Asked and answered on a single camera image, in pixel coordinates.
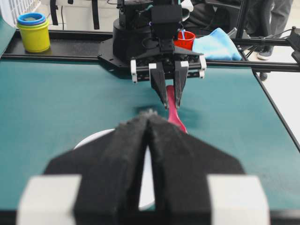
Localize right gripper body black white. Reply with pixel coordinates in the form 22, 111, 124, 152
130, 46, 207, 83

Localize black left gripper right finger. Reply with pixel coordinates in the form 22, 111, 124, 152
147, 114, 270, 225

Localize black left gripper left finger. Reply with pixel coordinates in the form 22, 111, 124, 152
16, 112, 150, 225

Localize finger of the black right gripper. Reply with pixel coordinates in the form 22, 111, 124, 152
149, 62, 169, 109
173, 61, 189, 108

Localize pink plastic spoon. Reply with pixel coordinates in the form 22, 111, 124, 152
166, 85, 187, 133

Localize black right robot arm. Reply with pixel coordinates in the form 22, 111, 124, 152
112, 0, 207, 108

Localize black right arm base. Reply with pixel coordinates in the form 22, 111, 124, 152
97, 19, 159, 73

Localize white round bowl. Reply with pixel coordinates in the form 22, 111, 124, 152
74, 128, 155, 211

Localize red plastic cup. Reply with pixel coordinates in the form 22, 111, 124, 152
174, 30, 196, 50

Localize light blue cloth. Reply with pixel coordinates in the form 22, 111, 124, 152
192, 28, 242, 60

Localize green mat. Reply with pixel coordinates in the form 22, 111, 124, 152
0, 16, 300, 211

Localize standing person legs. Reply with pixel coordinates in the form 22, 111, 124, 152
246, 0, 293, 60

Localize stacked yellow blue cups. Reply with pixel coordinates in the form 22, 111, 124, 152
16, 12, 50, 53

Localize black right frame rail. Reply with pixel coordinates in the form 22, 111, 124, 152
2, 30, 300, 72

